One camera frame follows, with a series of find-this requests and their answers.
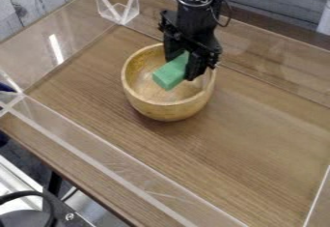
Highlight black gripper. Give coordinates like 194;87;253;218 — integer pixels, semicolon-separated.
160;0;225;81

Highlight green rectangular block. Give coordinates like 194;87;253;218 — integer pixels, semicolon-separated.
153;52;190;91

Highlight light wooden bowl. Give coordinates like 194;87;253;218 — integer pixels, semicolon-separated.
122;43;217;122

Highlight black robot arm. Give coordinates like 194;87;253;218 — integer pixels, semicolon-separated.
160;0;232;81

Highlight white object at right edge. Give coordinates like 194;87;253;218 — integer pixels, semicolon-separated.
317;0;330;36

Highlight blue object behind acrylic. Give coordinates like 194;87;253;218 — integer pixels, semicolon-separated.
0;82;18;93

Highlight black table leg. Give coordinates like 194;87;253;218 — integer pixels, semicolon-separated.
49;172;63;196

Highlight clear acrylic enclosure wall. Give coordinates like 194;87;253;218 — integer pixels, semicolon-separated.
0;0;330;227

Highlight black metal bracket with screw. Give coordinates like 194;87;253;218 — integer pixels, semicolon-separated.
42;198;96;227

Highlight black cable loop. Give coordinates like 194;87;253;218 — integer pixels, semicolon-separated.
0;189;62;227

